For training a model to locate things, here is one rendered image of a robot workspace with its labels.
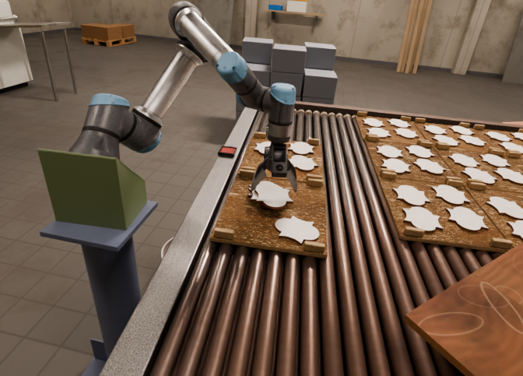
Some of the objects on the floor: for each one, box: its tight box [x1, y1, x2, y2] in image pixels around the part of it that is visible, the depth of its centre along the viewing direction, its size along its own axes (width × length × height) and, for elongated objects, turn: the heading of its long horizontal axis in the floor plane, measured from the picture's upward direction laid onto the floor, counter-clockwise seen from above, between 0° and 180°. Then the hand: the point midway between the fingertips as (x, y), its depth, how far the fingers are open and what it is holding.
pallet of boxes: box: [236, 37, 338, 124], centre depth 408 cm, size 108×72×107 cm
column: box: [40, 200, 158, 376], centre depth 140 cm, size 38×38×87 cm
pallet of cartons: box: [80, 23, 136, 47], centre depth 922 cm, size 124×85×45 cm
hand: (273, 193), depth 115 cm, fingers open, 14 cm apart
